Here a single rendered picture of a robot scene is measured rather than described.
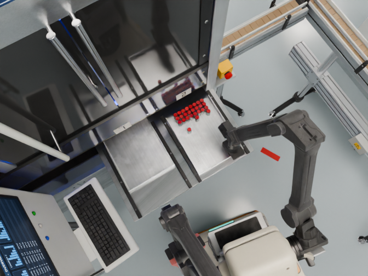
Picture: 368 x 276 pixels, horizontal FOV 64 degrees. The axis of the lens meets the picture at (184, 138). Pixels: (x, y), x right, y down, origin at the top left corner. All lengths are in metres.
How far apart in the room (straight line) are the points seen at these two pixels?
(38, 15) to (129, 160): 0.97
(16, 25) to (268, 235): 0.92
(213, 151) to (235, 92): 1.16
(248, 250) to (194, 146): 0.67
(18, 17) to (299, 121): 0.76
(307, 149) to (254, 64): 1.92
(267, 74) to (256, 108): 0.33
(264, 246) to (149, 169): 0.73
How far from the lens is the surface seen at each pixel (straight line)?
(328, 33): 1.92
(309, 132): 0.93
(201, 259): 0.88
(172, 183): 1.51
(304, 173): 1.00
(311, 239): 1.22
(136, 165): 1.54
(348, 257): 2.65
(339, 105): 2.18
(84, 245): 1.68
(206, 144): 1.54
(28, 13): 0.75
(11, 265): 1.12
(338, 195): 2.64
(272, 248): 1.05
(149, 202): 1.51
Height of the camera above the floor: 2.38
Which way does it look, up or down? 75 degrees down
